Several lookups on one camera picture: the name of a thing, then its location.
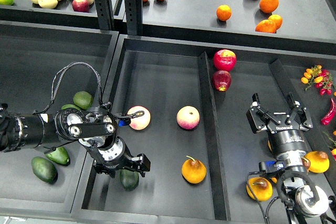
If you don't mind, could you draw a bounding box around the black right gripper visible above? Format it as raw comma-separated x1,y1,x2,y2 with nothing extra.
246,92,312,160

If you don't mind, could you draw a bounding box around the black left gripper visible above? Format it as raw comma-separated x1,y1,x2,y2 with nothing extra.
88,137,151,178

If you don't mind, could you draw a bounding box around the dark green avocado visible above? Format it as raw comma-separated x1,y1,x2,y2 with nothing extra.
119,169,139,191

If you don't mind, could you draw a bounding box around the orange yellow pear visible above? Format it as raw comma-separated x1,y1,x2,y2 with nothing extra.
181,156,207,184

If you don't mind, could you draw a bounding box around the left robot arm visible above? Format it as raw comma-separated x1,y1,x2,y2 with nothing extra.
1,62,151,177

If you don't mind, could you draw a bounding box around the yellow pear right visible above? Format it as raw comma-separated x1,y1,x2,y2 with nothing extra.
305,151,330,173

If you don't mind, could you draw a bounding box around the green avocado top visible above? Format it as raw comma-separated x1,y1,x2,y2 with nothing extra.
73,91,93,110

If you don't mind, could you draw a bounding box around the yellow pear bottom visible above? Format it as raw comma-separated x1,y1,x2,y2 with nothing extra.
246,177,273,201

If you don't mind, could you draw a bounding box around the pink apple left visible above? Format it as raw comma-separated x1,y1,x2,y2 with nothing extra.
127,105,151,130

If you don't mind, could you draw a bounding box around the pink apple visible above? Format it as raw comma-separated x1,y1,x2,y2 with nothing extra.
176,106,200,130
127,105,151,130

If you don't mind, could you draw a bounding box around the red chili pepper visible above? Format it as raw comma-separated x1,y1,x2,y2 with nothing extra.
321,98,335,125

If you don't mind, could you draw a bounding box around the cherry tomato bunch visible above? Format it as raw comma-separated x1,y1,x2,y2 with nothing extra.
300,65,334,95

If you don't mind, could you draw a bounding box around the bright red apple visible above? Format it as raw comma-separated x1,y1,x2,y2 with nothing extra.
213,49,237,72

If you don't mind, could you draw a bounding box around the orange front right shelf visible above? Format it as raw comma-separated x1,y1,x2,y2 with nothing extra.
255,19,277,33

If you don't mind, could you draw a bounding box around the pink apple right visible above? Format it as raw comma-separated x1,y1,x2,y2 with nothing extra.
176,106,200,130

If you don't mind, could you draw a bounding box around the black middle tray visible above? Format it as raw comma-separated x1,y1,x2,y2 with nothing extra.
71,37,335,223

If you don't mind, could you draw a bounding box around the black tray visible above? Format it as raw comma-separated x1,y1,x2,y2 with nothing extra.
71,37,335,223
1,21,119,218

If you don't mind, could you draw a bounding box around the small orange right shelf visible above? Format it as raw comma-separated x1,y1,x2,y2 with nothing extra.
268,14,283,30

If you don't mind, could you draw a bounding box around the large orange on shelf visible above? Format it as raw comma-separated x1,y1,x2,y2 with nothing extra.
259,0,279,14

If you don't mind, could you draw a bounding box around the orange on shelf middle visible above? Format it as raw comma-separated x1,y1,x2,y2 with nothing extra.
216,5,232,22

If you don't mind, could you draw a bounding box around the black left tray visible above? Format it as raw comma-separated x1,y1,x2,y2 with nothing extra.
1,21,119,218

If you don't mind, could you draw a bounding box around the dark red shelf apple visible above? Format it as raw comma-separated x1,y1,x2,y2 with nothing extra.
72,0,90,13

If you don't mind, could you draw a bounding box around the black shelf post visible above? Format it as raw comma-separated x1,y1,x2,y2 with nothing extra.
124,0,143,36

